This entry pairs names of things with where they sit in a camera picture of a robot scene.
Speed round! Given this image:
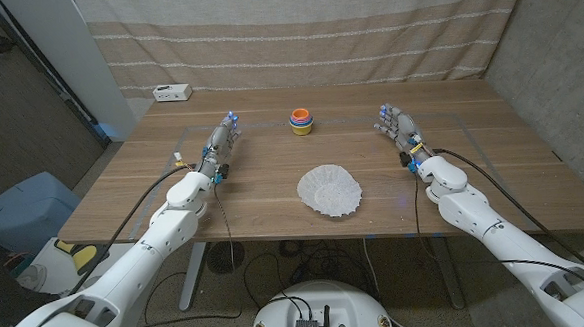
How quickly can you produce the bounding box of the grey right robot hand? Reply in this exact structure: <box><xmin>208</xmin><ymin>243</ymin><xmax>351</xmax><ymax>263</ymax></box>
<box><xmin>372</xmin><ymin>100</ymin><xmax>434</xmax><ymax>173</ymax></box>

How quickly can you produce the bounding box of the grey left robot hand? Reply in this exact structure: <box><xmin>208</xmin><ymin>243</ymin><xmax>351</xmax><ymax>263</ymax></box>
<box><xmin>196</xmin><ymin>110</ymin><xmax>247</xmax><ymax>185</ymax></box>

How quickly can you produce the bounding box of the white paper coffee filter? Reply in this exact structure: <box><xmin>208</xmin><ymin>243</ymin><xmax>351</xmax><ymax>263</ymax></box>
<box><xmin>295</xmin><ymin>162</ymin><xmax>365</xmax><ymax>220</ymax></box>

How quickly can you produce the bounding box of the white power strip box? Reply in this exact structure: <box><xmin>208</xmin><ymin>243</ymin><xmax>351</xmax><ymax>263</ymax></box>
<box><xmin>152</xmin><ymin>83</ymin><xmax>194</xmax><ymax>104</ymax></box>

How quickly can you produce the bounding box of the stack of colourful cups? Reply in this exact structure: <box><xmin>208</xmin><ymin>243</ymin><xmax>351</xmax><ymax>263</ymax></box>
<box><xmin>288</xmin><ymin>106</ymin><xmax>316</xmax><ymax>138</ymax></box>

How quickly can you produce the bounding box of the black round floor fan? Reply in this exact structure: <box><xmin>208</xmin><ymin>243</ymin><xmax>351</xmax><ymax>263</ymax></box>
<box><xmin>205</xmin><ymin>239</ymin><xmax>247</xmax><ymax>276</ymax></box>

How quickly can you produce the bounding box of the beige striped curtain backdrop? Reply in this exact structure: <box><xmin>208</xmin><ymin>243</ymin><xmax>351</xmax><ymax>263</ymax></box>
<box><xmin>71</xmin><ymin>0</ymin><xmax>539</xmax><ymax>102</ymax></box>

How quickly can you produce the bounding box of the white table leg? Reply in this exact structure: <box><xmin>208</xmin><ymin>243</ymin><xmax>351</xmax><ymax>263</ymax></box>
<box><xmin>175</xmin><ymin>241</ymin><xmax>212</xmax><ymax>313</ymax></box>

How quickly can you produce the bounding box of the grey table leg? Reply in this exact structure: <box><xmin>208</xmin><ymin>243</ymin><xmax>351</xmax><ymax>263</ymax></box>
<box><xmin>428</xmin><ymin>234</ymin><xmax>467</xmax><ymax>311</ymax></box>

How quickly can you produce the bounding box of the yellow and black object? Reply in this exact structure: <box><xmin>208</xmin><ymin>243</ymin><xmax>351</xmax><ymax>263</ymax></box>
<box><xmin>53</xmin><ymin>236</ymin><xmax>112</xmax><ymax>277</ymax></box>

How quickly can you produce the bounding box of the white upright panel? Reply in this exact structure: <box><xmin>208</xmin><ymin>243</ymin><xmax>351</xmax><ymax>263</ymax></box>
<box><xmin>0</xmin><ymin>0</ymin><xmax>140</xmax><ymax>148</ymax></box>

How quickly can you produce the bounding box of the white robot torso base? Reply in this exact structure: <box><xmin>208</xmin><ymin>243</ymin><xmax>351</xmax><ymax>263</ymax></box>
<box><xmin>246</xmin><ymin>275</ymin><xmax>396</xmax><ymax>327</ymax></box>

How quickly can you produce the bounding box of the blue plastic bin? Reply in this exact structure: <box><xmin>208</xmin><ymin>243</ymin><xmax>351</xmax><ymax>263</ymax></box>
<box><xmin>0</xmin><ymin>169</ymin><xmax>85</xmax><ymax>258</ymax></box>

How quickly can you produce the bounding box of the dark brown door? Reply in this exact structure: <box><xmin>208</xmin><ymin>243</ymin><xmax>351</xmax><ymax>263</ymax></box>
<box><xmin>0</xmin><ymin>0</ymin><xmax>115</xmax><ymax>213</ymax></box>

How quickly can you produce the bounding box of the thin black left hand cable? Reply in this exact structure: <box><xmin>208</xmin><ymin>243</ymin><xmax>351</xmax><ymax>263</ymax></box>
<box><xmin>105</xmin><ymin>178</ymin><xmax>245</xmax><ymax>327</ymax></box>

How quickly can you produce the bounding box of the thin black hand cable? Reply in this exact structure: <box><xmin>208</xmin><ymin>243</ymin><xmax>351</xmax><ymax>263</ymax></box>
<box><xmin>105</xmin><ymin>178</ymin><xmax>245</xmax><ymax>327</ymax></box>
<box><xmin>411</xmin><ymin>169</ymin><xmax>441</xmax><ymax>266</ymax></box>

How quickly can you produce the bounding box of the thin black right hand cable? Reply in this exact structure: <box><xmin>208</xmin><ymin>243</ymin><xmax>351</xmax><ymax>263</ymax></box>
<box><xmin>411</xmin><ymin>169</ymin><xmax>441</xmax><ymax>266</ymax></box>

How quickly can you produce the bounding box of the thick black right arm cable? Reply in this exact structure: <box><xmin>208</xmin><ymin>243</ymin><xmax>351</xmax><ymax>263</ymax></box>
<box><xmin>430</xmin><ymin>140</ymin><xmax>584</xmax><ymax>277</ymax></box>

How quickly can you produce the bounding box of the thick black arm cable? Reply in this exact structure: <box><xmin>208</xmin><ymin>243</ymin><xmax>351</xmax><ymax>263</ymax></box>
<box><xmin>430</xmin><ymin>140</ymin><xmax>584</xmax><ymax>277</ymax></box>
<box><xmin>61</xmin><ymin>162</ymin><xmax>204</xmax><ymax>296</ymax></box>

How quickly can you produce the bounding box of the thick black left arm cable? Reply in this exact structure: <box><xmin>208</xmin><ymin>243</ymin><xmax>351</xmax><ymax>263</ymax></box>
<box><xmin>61</xmin><ymin>162</ymin><xmax>204</xmax><ymax>296</ymax></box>

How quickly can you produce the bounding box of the white floor cable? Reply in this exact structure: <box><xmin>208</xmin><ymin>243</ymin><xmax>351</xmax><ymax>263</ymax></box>
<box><xmin>361</xmin><ymin>234</ymin><xmax>420</xmax><ymax>327</ymax></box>

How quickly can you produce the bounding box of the black floor cable bundle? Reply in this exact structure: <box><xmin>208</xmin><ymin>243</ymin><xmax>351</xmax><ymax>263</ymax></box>
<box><xmin>240</xmin><ymin>234</ymin><xmax>380</xmax><ymax>307</ymax></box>

